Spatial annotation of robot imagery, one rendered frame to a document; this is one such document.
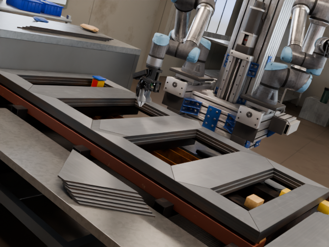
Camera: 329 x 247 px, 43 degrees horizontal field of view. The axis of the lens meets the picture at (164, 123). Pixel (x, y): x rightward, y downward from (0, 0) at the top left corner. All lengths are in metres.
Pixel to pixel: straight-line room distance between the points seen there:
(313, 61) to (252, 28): 0.53
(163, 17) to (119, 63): 4.77
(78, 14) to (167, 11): 2.04
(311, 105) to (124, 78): 6.44
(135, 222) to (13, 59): 1.33
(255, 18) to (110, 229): 1.72
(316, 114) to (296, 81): 6.51
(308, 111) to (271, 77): 6.57
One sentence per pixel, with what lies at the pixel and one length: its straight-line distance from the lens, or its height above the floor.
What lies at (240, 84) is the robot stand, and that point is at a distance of 2.65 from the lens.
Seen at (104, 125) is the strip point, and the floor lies 0.85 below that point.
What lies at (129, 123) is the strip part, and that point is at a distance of 1.90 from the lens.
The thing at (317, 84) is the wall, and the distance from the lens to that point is 10.63.
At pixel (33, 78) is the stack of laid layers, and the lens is 2.33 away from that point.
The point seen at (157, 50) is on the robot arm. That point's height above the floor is 1.19.
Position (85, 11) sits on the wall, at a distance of 6.19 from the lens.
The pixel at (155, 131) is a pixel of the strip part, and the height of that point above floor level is 0.85.
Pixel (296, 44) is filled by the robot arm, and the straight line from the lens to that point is 2.27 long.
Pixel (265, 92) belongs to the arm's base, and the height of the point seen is 1.09.
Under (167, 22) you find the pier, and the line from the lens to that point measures 7.57.
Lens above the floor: 1.41
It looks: 16 degrees down
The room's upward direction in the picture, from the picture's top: 17 degrees clockwise
